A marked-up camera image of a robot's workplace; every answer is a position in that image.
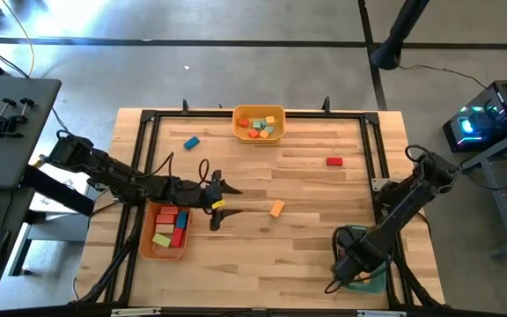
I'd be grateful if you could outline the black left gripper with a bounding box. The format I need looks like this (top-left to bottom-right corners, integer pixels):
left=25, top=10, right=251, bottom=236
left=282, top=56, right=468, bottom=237
left=182, top=169, right=245, bottom=232

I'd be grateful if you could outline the green wooden block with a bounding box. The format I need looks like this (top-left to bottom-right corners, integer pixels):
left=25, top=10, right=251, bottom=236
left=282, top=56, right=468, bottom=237
left=151, top=232, right=173, bottom=248

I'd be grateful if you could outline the orange plastic bin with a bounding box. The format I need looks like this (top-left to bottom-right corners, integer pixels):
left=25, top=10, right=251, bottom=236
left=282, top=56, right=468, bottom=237
left=138, top=195, right=193, bottom=262

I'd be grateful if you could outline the yellow plastic bin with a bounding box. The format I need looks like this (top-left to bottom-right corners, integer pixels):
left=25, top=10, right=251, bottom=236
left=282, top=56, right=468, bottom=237
left=231, top=104, right=287, bottom=144

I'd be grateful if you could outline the teal plastic bin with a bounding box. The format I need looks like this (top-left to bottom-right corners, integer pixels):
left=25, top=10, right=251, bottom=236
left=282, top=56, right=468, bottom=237
left=339, top=224, right=389, bottom=296

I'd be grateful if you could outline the silver mounting plate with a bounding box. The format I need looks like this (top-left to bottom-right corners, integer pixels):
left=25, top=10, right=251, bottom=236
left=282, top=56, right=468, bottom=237
left=371, top=176, right=392, bottom=192

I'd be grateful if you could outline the workbench with blue-grey legs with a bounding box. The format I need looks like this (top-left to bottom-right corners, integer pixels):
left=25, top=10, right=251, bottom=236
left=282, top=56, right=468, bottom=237
left=458, top=122, right=507, bottom=260

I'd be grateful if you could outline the black desk beam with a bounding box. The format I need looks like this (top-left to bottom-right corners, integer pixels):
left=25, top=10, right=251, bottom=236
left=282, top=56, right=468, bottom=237
left=20, top=164, right=97, bottom=217

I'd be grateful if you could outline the white sheet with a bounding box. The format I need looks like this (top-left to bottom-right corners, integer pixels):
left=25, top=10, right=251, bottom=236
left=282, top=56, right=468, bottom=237
left=27, top=162, right=100, bottom=224

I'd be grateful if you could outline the black computer tower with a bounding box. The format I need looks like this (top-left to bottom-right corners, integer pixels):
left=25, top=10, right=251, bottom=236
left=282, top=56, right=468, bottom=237
left=441, top=77, right=507, bottom=154

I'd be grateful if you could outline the dark grey desk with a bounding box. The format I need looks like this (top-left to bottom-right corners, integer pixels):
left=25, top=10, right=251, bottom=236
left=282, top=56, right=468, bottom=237
left=0, top=74, right=63, bottom=299

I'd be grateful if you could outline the black floor stand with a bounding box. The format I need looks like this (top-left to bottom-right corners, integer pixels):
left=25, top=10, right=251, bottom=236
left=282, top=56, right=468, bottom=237
left=369, top=0, right=431, bottom=71

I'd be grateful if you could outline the silver bracket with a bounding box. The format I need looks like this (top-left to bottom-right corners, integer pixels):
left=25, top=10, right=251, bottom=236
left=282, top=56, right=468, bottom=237
left=356, top=309, right=408, bottom=317
left=110, top=307, right=163, bottom=317

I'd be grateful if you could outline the black aluminium table frame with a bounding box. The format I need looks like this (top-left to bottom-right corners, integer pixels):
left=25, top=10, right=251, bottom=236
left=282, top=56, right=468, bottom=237
left=70, top=107, right=446, bottom=317

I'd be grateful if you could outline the black floor cable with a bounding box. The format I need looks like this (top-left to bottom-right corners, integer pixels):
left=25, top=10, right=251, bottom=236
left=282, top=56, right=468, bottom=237
left=0, top=37, right=74, bottom=133
left=458, top=162, right=507, bottom=195
left=397, top=63, right=489, bottom=90

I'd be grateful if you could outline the yellow cable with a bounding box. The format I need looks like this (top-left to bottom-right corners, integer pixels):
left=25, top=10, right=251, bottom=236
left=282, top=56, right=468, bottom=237
left=0, top=0, right=37, bottom=78

